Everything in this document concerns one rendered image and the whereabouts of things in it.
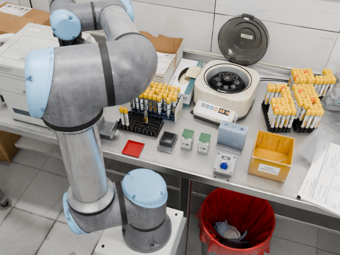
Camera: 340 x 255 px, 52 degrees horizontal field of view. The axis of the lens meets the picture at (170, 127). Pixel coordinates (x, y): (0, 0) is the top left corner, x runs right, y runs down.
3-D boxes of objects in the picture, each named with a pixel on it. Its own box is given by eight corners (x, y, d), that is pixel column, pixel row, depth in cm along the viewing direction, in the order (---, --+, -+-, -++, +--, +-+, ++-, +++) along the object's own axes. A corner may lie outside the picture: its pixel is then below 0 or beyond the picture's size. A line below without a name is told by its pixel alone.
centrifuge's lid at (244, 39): (221, 9, 140) (227, 3, 146) (213, 64, 156) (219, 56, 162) (273, 22, 134) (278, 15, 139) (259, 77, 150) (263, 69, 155)
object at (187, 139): (180, 148, 132) (180, 136, 128) (183, 139, 136) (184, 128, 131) (190, 151, 132) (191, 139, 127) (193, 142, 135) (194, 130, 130)
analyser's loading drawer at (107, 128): (65, 127, 138) (61, 118, 134) (73, 116, 142) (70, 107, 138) (112, 138, 133) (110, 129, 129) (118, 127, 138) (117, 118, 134)
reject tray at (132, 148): (121, 153, 131) (121, 152, 130) (128, 140, 135) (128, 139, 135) (138, 158, 129) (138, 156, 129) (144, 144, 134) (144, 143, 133)
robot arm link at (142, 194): (172, 224, 96) (173, 194, 86) (123, 235, 93) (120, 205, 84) (161, 190, 104) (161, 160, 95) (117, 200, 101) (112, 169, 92)
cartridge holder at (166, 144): (157, 150, 132) (157, 143, 129) (165, 133, 138) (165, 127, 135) (170, 153, 131) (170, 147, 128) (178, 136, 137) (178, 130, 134)
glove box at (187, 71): (165, 102, 151) (165, 85, 144) (181, 70, 166) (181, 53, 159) (193, 108, 148) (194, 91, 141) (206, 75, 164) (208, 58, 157)
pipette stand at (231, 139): (215, 147, 133) (217, 129, 126) (220, 134, 137) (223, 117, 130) (240, 155, 130) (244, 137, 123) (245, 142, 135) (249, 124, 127)
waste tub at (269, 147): (246, 174, 124) (251, 156, 117) (252, 146, 133) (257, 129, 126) (285, 183, 121) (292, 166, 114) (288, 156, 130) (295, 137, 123)
